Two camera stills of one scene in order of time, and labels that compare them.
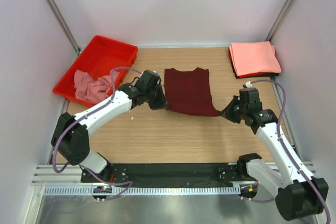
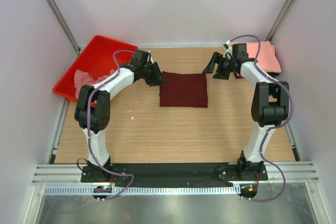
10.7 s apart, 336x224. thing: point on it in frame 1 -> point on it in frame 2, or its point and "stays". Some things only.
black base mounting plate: [169, 174] stays
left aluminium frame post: [57, 12] stays
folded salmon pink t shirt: [254, 57] stays
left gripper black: [161, 103] -> [157, 80]
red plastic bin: [98, 57] stays
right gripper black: [227, 112] -> [216, 59]
